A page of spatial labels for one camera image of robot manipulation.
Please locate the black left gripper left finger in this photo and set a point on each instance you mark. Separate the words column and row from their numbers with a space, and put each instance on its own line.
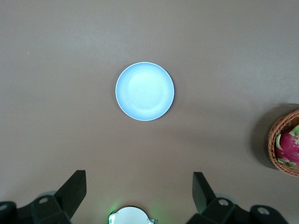
column 70, row 191

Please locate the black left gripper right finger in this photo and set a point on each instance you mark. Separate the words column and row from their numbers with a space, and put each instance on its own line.
column 201, row 191

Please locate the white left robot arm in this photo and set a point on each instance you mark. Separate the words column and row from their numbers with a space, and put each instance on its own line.
column 132, row 215

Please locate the brown wicker basket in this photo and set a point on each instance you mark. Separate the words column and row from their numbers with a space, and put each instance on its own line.
column 272, row 144

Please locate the brown table cloth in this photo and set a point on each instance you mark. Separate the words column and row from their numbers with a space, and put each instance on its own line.
column 70, row 93

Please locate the pink dragon fruit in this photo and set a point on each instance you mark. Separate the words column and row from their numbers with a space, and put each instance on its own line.
column 289, row 147

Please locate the blue plate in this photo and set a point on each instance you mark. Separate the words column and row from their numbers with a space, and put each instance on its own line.
column 144, row 91

